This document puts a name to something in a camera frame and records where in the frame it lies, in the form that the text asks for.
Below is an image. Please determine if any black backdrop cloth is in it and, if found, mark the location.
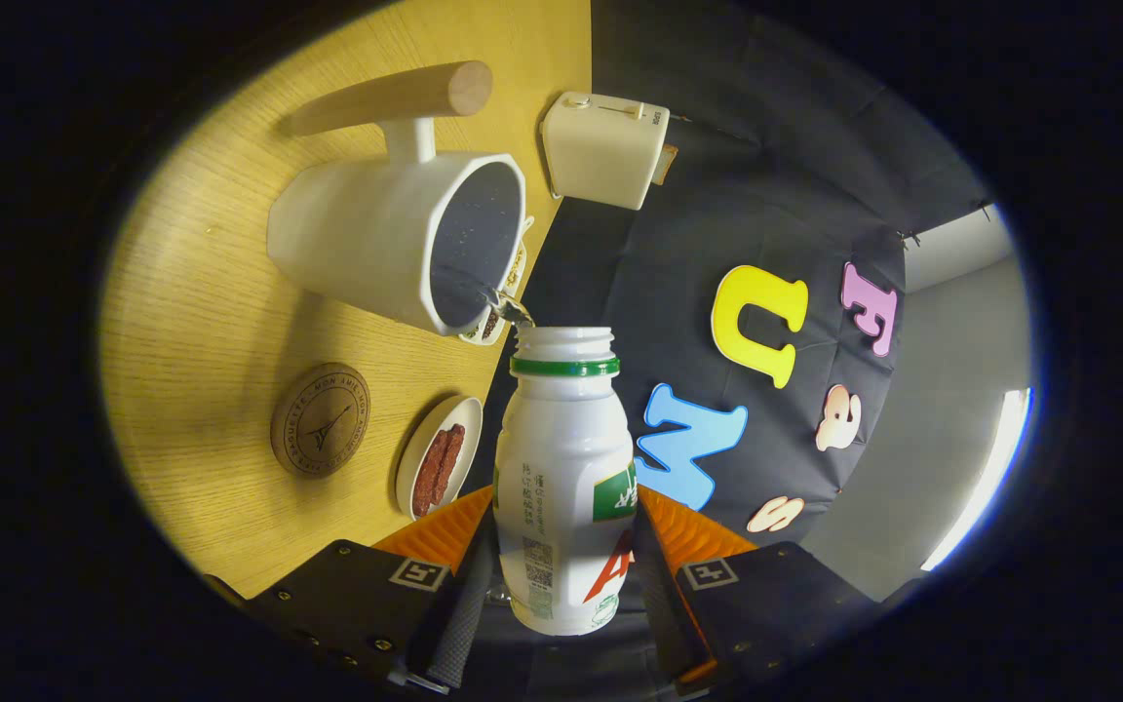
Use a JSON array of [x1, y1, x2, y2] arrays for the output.
[[469, 0, 1001, 702]]

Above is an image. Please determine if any clear juice stream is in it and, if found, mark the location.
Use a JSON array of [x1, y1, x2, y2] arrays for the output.
[[472, 281, 536, 329]]

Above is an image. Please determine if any cream toaster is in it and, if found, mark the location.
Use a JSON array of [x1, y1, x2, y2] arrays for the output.
[[540, 92, 672, 212]]

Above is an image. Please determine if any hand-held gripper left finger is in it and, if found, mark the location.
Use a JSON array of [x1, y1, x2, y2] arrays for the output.
[[206, 485, 501, 695]]

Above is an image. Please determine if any round cork coaster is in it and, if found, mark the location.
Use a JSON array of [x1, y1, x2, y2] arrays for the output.
[[270, 363, 371, 479]]

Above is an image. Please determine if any wooden table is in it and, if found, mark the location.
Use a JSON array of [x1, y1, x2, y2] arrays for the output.
[[98, 0, 594, 601]]

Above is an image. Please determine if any white round plate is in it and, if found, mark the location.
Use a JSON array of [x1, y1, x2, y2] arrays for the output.
[[395, 395, 484, 521]]

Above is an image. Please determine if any white divided dish with beans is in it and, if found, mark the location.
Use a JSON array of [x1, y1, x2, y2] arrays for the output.
[[459, 216, 535, 348]]

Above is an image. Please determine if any white cup with wooden handle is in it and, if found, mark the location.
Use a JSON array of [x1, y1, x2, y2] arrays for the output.
[[266, 60, 529, 337]]

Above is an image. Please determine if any white juice bottle green label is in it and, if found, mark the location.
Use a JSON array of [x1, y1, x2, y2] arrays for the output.
[[491, 326, 640, 637]]

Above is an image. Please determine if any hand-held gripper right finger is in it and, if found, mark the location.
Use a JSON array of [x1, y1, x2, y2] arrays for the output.
[[632, 485, 882, 695]]

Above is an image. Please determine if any red-brown meat patty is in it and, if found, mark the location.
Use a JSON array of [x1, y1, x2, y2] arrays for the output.
[[412, 426, 452, 518], [435, 423, 466, 508]]

